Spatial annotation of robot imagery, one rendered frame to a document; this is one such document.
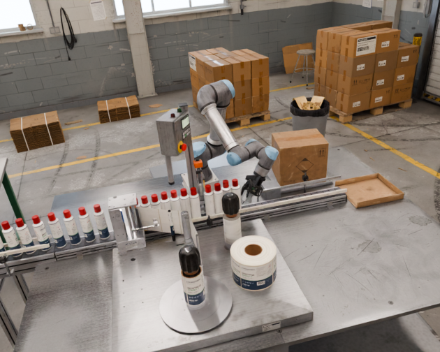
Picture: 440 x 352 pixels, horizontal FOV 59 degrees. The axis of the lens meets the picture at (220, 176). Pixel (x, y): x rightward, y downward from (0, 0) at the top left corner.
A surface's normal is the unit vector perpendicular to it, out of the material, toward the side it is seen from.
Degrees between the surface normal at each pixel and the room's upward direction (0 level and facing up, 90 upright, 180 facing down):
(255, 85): 90
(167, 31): 90
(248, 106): 90
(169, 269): 0
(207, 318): 0
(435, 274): 0
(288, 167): 90
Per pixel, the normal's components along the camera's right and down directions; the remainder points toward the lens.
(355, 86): 0.34, 0.43
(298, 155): 0.10, 0.48
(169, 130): -0.37, 0.48
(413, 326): -0.08, -0.87
